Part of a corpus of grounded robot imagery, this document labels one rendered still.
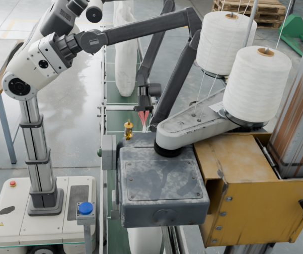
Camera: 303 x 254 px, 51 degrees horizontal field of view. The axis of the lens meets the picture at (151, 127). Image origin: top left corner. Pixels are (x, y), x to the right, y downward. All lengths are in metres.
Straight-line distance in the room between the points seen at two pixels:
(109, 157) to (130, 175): 0.13
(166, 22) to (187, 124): 0.39
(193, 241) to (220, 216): 1.39
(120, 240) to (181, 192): 1.08
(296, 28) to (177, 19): 5.45
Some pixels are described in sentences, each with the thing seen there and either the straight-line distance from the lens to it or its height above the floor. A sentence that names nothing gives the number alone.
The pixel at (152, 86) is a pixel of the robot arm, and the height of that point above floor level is 1.16.
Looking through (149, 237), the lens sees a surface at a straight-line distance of 1.63.
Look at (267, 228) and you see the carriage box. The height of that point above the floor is 1.11.
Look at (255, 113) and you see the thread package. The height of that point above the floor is 1.56.
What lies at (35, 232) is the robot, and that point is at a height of 0.26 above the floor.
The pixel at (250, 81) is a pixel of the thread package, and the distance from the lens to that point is 0.78.
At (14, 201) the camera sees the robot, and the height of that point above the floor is 0.26.
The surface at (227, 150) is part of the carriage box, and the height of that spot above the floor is 1.33.
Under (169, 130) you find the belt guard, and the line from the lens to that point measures 0.93.
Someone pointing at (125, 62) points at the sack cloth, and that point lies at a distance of 2.91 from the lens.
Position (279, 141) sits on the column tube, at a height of 1.39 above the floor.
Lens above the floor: 1.97
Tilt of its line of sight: 37 degrees down
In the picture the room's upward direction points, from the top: 6 degrees clockwise
